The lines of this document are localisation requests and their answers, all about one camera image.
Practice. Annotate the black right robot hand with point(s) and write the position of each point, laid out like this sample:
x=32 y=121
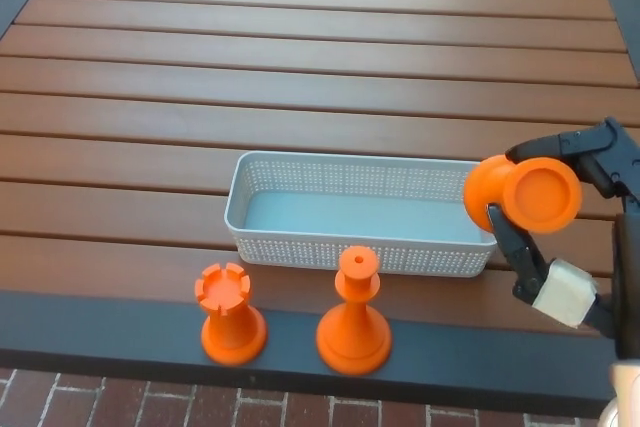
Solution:
x=627 y=272

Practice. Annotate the orange stout smooth-topped chess piece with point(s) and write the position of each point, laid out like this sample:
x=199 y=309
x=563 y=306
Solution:
x=542 y=194

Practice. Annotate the orange tall slender chess piece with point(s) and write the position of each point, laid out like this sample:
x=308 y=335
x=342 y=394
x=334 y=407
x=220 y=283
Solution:
x=352 y=332

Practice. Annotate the white perforated plastic basket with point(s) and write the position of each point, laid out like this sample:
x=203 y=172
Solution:
x=350 y=219

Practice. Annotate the orange notched rook chess piece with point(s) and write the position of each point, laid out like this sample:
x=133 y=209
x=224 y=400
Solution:
x=231 y=327

